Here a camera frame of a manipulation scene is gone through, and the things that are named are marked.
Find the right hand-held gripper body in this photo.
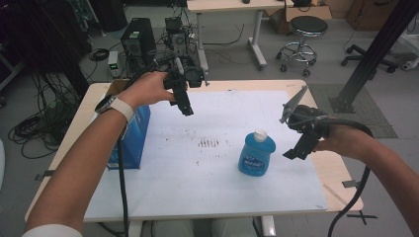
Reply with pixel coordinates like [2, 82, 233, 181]
[279, 85, 331, 141]

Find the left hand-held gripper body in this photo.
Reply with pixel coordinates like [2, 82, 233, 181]
[163, 57, 210, 100]

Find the person's left hand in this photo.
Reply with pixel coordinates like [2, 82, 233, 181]
[118, 71, 176, 112]

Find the person's right hand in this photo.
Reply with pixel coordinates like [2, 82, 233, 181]
[313, 125, 366, 160]

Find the light wooden table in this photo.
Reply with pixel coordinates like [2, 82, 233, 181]
[24, 78, 365, 237]

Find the blue bottle with white cap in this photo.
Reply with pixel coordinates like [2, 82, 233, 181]
[237, 128, 278, 178]

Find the open computer case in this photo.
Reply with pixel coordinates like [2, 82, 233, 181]
[163, 16, 190, 57]

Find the grey table edge clip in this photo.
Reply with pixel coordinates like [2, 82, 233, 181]
[341, 179, 361, 190]
[34, 169, 56, 182]

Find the wristwatch with white band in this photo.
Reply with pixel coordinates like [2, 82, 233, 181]
[94, 94, 136, 124]

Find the black computer tower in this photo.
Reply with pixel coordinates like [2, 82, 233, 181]
[120, 17, 158, 68]

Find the blue cardboard box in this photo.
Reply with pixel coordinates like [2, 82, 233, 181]
[105, 78, 152, 171]

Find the grey floor mat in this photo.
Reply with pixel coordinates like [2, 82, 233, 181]
[307, 82, 399, 139]

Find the small white power unit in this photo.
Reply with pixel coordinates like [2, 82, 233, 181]
[107, 50, 120, 79]

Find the white table mat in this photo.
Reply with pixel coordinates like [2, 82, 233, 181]
[83, 90, 329, 222]

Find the black office chair base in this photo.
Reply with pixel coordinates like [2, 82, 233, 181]
[340, 43, 400, 74]

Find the white-legged background desk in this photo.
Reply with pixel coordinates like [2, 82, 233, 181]
[186, 0, 294, 80]

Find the black round stool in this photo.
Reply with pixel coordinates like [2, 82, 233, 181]
[276, 15, 329, 78]

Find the open brown cardboard box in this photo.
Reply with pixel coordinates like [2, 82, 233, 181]
[269, 0, 333, 36]

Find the closed brown cardboard box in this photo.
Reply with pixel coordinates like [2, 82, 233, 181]
[345, 0, 401, 33]

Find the black curtain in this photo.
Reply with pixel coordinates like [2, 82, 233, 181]
[0, 0, 127, 100]

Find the person's white sleeve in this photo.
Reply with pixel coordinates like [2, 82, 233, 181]
[21, 223, 84, 237]

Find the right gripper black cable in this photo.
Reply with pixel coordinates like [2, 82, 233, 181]
[324, 118, 376, 237]

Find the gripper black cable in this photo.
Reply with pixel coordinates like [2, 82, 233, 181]
[116, 53, 180, 237]
[324, 118, 376, 237]

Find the coiled black cable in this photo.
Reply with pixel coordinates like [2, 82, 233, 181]
[88, 47, 111, 62]

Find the black metal post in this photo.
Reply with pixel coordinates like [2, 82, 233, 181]
[328, 0, 419, 115]

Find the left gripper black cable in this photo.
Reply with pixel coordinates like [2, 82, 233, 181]
[116, 53, 180, 237]

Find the bundle of black floor cables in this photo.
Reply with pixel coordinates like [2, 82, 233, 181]
[7, 70, 87, 160]

